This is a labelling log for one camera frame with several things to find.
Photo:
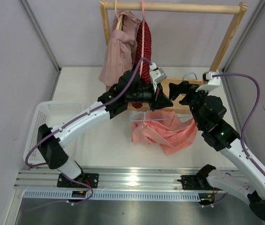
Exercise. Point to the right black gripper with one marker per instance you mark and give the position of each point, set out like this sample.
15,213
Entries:
176,89

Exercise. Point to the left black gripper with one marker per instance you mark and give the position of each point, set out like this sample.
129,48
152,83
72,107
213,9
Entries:
158,100

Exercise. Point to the salmon pink skirt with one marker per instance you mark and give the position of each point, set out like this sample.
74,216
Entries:
171,135

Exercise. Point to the blue wire hanger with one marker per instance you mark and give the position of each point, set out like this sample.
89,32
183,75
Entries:
158,119

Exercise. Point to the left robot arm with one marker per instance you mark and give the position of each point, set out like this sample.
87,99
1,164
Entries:
129,89

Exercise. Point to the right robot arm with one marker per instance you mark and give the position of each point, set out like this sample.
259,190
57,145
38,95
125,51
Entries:
208,112

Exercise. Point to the beige wooden hanger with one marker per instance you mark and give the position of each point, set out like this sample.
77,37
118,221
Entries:
118,17

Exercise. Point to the pink plastic hanger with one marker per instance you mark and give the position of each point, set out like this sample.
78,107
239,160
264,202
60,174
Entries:
143,27

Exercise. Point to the wooden clothes rack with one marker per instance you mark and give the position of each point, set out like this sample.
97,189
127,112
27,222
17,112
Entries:
238,13

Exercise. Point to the red polka dot garment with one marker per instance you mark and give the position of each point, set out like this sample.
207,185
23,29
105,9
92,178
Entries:
147,51

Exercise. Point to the dusty pink hanging garment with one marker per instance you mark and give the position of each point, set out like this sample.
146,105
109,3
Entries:
121,49

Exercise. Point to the white plastic basket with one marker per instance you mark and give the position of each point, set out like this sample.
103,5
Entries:
52,113

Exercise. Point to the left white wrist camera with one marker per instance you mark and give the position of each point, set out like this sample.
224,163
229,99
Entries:
157,75

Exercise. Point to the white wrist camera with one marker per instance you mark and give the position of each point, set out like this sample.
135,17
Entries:
157,75
211,81

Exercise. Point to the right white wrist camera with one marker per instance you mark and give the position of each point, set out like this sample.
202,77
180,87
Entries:
211,81

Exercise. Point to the aluminium mounting rail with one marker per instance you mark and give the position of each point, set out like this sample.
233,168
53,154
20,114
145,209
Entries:
143,184

